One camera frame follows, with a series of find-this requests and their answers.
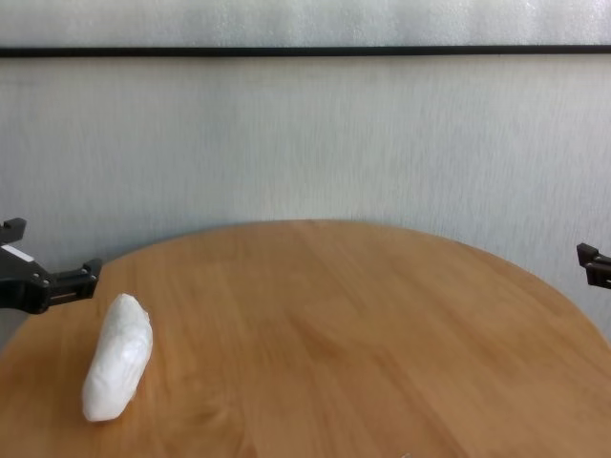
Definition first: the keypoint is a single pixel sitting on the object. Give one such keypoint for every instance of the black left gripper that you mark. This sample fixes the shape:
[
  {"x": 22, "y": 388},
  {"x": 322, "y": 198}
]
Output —
[{"x": 21, "y": 286}]

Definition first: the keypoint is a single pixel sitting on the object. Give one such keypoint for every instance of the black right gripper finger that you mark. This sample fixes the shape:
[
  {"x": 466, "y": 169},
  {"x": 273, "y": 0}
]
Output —
[{"x": 596, "y": 269}]

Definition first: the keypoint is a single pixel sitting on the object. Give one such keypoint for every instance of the white plastic-wrapped sandbag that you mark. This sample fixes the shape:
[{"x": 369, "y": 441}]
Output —
[{"x": 119, "y": 353}]

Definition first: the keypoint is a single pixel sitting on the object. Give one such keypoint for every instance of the black wall rail strip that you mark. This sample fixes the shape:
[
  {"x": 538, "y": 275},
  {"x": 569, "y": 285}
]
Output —
[{"x": 305, "y": 51}]

